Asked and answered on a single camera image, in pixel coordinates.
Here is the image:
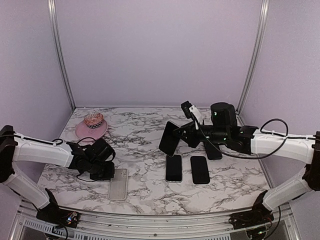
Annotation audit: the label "pink plate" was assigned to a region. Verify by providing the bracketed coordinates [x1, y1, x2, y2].
[75, 120, 109, 140]

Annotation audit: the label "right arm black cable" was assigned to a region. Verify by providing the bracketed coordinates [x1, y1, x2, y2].
[199, 118, 320, 161]

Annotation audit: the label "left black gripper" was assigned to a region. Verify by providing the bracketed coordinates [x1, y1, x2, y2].
[87, 159, 115, 181]

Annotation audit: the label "front aluminium rail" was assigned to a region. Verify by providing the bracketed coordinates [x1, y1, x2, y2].
[9, 199, 301, 240]

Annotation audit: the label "right aluminium frame post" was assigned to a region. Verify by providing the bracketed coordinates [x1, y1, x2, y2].
[236, 0, 270, 115]

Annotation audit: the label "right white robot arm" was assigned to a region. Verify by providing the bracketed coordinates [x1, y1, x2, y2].
[173, 101, 320, 224]

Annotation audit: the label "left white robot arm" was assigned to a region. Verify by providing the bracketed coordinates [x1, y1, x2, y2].
[0, 125, 116, 223]

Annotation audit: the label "black phone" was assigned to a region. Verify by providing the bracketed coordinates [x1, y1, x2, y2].
[190, 156, 210, 185]
[165, 155, 182, 183]

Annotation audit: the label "aluminium frame post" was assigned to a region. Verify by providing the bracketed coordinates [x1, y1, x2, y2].
[47, 0, 76, 111]
[236, 0, 270, 115]

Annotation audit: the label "grey silicone phone case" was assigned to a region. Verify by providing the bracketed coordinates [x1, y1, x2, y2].
[108, 168, 128, 201]

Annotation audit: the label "left aluminium frame post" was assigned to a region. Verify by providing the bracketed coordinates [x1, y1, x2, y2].
[47, 0, 76, 111]

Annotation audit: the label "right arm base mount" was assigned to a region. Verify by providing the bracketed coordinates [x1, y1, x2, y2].
[228, 190, 274, 230]

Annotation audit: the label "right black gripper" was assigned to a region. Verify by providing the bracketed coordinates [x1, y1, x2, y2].
[172, 120, 229, 149]

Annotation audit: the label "patterned red bowl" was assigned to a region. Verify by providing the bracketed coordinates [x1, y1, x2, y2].
[83, 112, 104, 129]

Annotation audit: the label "black phone case camera cutouts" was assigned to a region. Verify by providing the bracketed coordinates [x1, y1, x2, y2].
[204, 142, 223, 160]

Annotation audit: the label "phone with white edge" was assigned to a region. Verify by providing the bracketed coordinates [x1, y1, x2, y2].
[158, 121, 180, 157]

